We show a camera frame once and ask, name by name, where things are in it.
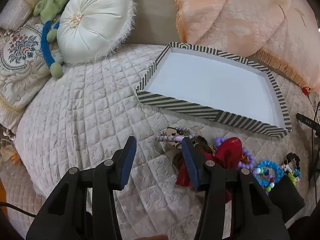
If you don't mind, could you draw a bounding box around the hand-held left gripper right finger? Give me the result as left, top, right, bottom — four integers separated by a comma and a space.
182, 136, 290, 240

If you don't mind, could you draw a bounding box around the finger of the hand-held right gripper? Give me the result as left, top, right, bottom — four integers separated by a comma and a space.
296, 113, 320, 132

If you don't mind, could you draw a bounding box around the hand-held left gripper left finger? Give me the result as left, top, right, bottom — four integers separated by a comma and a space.
26, 135, 137, 240

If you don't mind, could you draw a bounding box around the red scrunchie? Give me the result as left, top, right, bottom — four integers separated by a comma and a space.
176, 137, 244, 200

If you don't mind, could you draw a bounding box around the blue bead bracelet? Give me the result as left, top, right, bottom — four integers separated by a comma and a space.
254, 160, 285, 188

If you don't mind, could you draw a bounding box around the striped shallow tray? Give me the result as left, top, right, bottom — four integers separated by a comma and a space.
136, 42, 292, 140

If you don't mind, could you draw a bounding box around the black fuzzy scrunchie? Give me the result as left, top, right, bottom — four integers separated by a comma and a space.
268, 175, 305, 224

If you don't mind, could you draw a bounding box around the quilted cream bedspread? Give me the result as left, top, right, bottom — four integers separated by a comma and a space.
0, 44, 320, 240

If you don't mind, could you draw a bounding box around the peach fringed blanket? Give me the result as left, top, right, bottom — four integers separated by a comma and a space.
168, 0, 320, 93

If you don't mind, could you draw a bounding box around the round white fringed cushion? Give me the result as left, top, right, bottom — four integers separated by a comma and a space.
56, 0, 137, 65

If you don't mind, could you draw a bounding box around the taupe upholstered headboard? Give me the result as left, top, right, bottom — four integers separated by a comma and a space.
72, 0, 187, 55

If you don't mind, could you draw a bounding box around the floral embroidered pillow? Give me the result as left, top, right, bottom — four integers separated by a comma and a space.
0, 17, 63, 133

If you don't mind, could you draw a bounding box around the green and blue plush toy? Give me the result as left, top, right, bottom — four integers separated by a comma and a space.
33, 0, 75, 81

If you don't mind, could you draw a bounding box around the beige striped pillow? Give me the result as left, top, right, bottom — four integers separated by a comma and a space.
0, 0, 73, 29

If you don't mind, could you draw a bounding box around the black bead bracelet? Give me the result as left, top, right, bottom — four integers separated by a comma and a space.
286, 152, 301, 170

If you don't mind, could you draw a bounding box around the lavender braided hair tie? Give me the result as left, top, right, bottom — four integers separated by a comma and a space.
153, 133, 187, 143

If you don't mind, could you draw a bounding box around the purple bead bracelet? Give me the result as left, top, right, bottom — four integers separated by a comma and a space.
214, 137, 255, 169

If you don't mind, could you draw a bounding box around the black cable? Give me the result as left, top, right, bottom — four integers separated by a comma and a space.
0, 202, 38, 218

